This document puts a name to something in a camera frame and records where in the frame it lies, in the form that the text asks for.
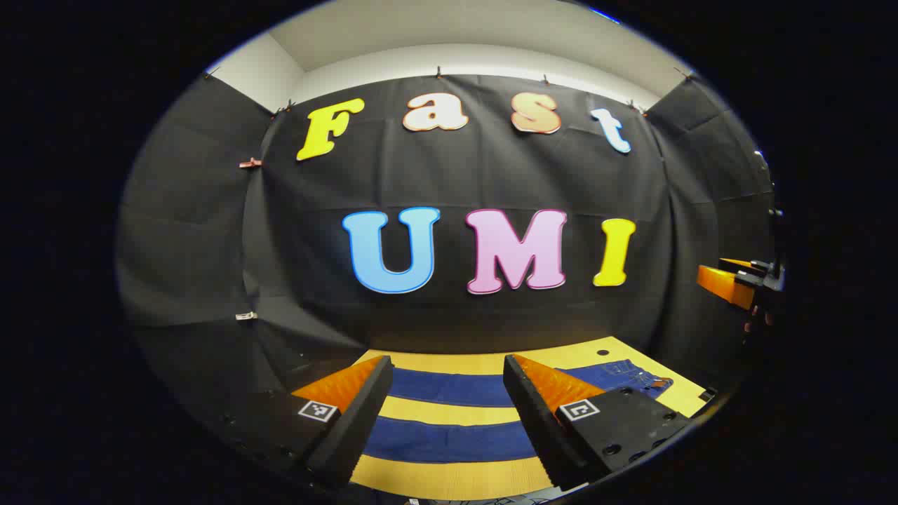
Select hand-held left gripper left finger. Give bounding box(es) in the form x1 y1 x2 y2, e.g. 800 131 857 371
210 356 394 487

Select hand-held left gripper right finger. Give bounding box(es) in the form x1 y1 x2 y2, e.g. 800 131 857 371
502 353 693 491

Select blue denim jeans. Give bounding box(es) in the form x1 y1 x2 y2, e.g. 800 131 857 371
363 359 675 464

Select black backdrop cloth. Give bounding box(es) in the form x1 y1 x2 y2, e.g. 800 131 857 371
116 70 781 437

